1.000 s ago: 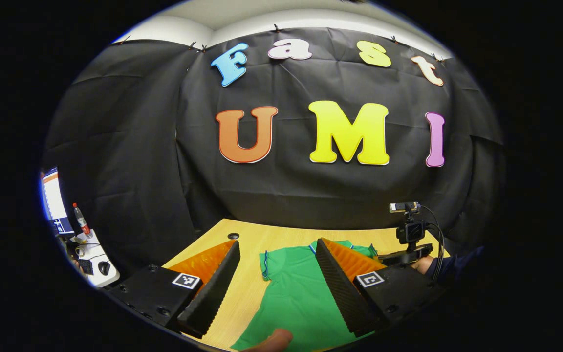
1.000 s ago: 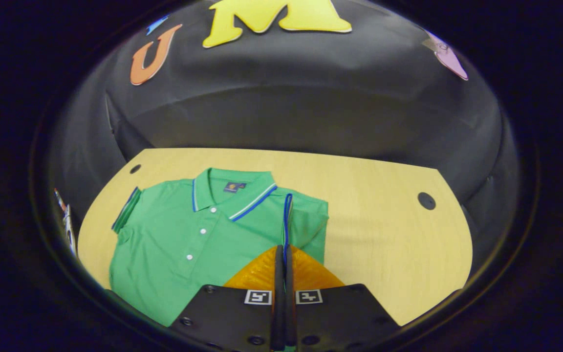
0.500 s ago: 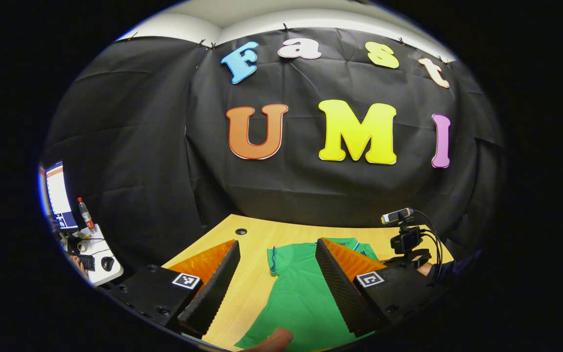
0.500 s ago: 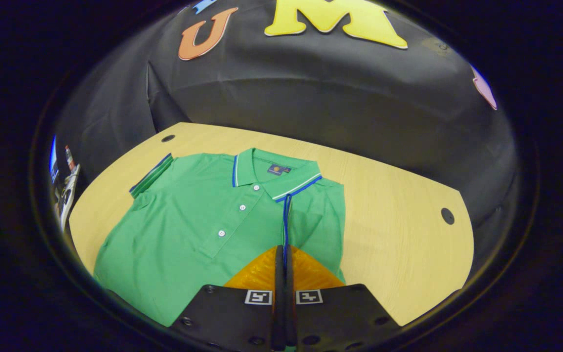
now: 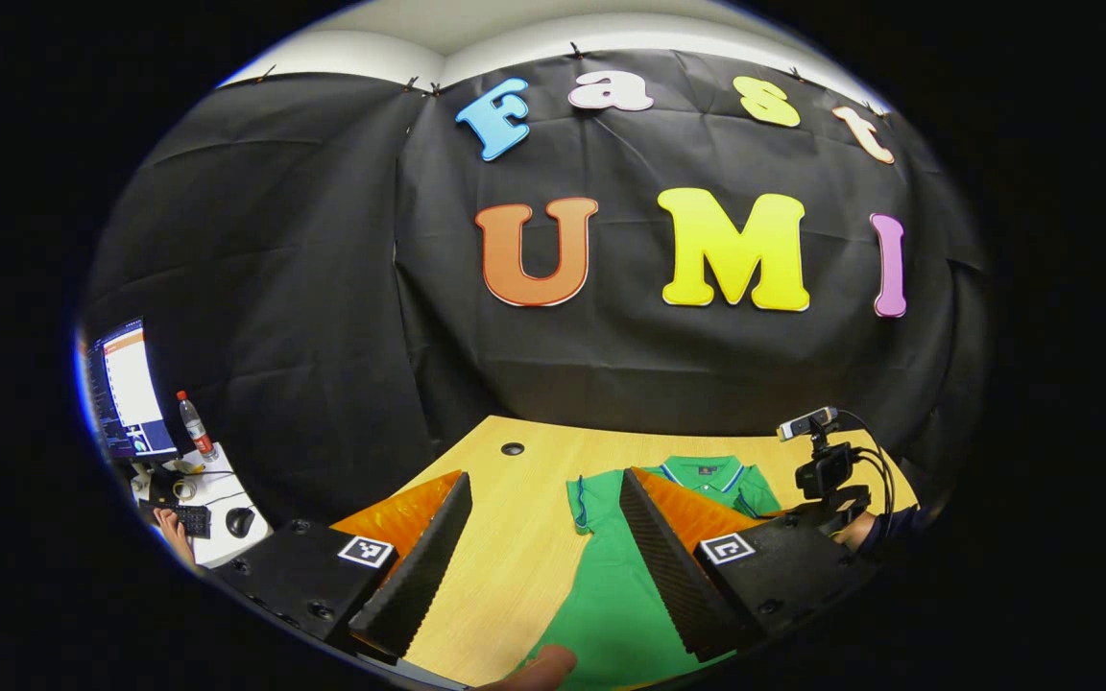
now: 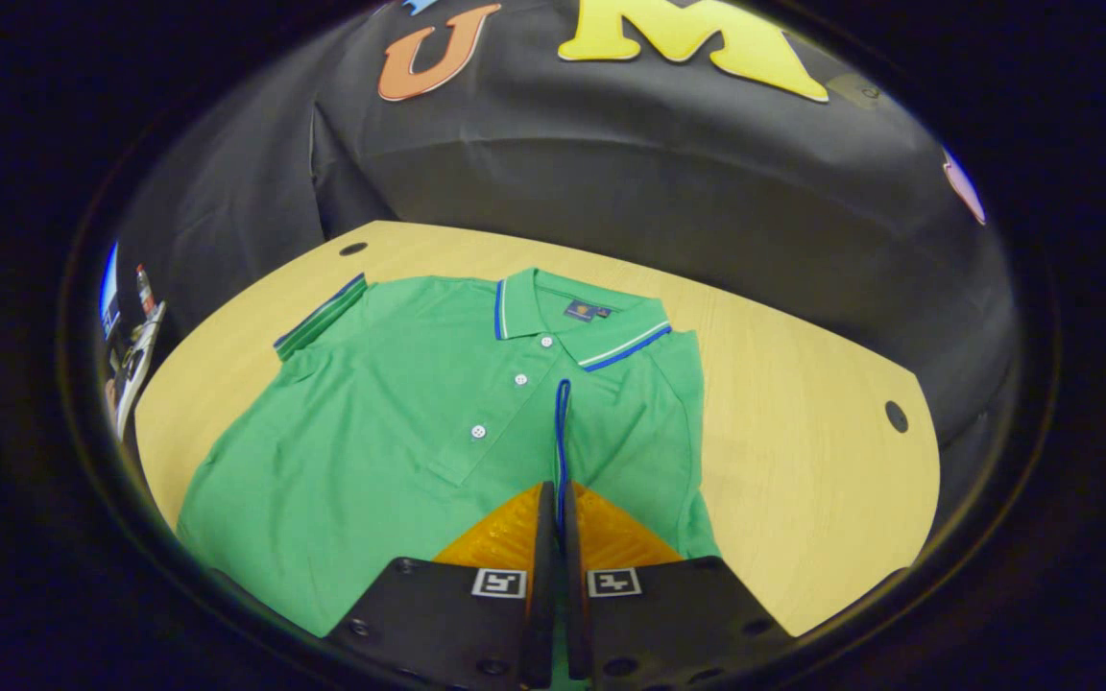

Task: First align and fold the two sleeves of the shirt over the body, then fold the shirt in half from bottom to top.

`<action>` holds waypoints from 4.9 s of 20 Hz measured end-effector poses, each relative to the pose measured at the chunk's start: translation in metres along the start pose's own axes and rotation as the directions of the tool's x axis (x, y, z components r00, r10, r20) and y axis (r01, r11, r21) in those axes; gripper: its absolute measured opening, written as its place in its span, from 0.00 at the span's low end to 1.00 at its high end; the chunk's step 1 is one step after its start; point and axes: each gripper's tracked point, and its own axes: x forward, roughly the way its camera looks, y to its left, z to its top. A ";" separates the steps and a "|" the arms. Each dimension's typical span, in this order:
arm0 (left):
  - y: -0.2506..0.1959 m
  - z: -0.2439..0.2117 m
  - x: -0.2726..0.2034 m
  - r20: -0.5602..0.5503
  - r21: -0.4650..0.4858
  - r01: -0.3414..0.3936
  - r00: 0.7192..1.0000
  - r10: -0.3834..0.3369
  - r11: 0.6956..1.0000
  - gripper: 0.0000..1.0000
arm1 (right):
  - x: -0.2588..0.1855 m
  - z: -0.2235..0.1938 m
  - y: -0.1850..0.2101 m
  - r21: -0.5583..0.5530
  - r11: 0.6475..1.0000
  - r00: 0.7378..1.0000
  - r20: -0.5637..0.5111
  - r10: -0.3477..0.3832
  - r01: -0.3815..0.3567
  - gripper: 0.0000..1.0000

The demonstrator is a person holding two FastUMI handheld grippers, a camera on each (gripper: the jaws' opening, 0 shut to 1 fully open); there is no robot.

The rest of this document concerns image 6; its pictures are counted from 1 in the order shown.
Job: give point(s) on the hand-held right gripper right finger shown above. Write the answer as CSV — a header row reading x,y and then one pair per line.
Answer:
x,y
575,576

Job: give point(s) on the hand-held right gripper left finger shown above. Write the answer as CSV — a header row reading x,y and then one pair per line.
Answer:
x,y
545,576

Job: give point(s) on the green T-shirt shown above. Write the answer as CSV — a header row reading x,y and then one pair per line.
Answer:
x,y
371,461

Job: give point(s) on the black backdrop cloth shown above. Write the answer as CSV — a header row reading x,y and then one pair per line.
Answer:
x,y
611,173

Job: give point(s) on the white background equipment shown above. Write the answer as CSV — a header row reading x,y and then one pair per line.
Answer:
x,y
142,355

